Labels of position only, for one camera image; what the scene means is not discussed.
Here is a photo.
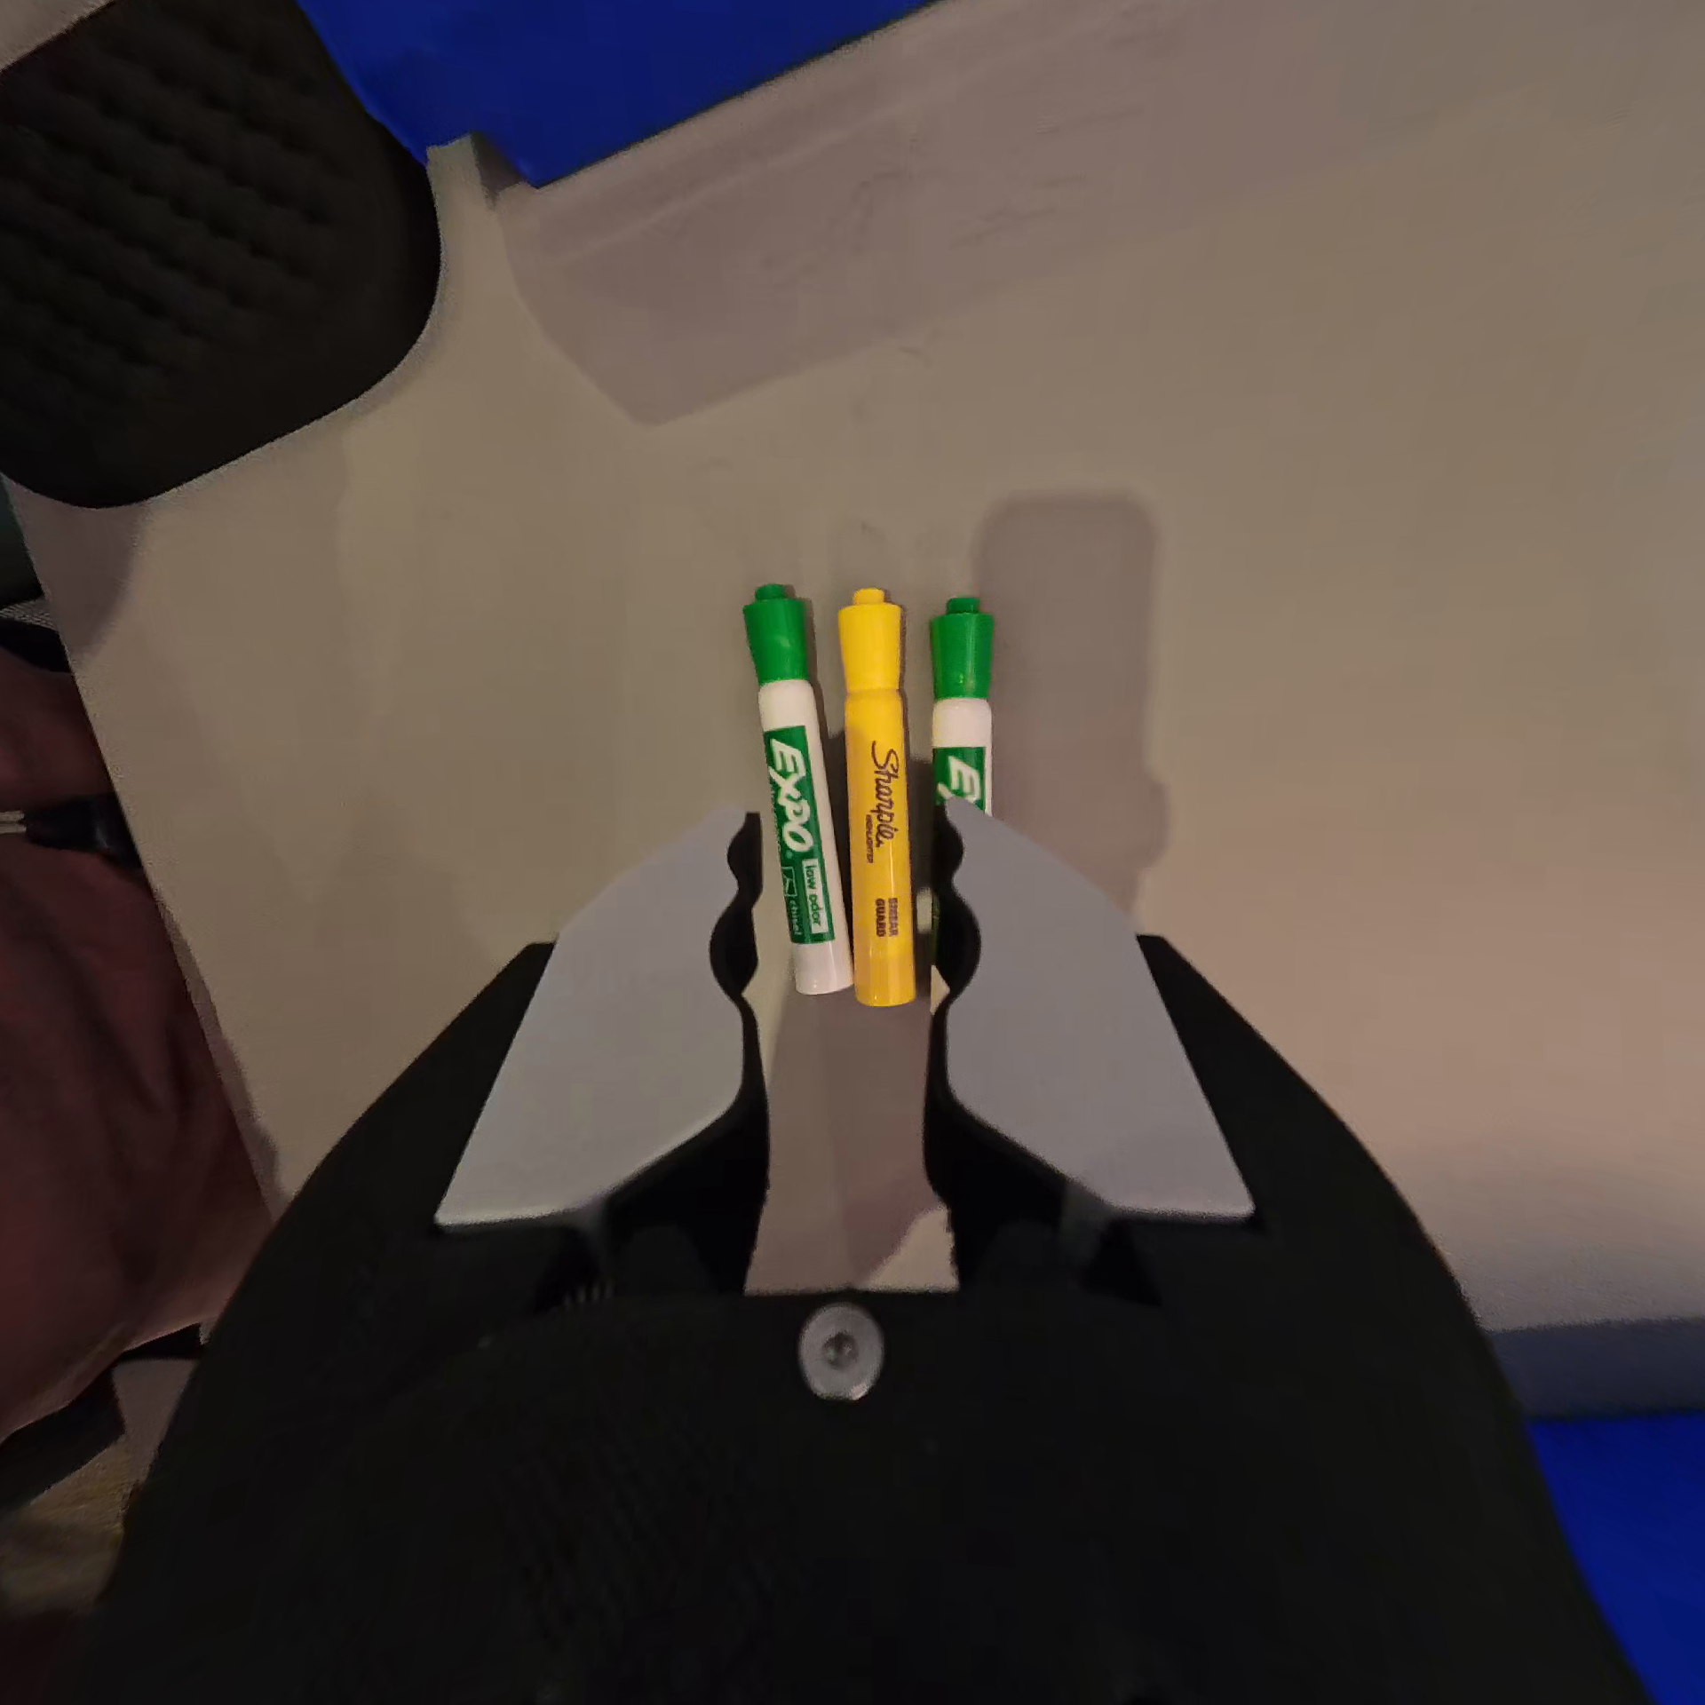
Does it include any yellow highlighter marker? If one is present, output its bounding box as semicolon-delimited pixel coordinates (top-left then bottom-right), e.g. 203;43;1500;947
836;586;922;1009

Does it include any blue plastic container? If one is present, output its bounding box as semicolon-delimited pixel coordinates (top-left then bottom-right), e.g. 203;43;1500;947
1489;1332;1705;1705

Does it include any green dry-erase marker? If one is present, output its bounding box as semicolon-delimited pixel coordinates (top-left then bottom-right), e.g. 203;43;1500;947
740;583;854;999
927;594;999;994

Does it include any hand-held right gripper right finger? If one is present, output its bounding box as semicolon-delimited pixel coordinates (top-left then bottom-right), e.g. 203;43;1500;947
923;796;1258;1228

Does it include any black quilted chair armrest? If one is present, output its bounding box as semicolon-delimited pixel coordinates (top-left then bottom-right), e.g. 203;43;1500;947
0;0;445;511

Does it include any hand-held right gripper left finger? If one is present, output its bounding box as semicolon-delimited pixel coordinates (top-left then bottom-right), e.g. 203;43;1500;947
435;801;772;1230

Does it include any person's maroon clothing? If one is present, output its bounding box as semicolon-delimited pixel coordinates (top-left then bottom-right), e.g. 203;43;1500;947
0;665;274;1447

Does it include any large blue plastic bin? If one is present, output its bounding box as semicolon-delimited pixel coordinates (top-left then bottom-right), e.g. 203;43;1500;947
293;0;939;190

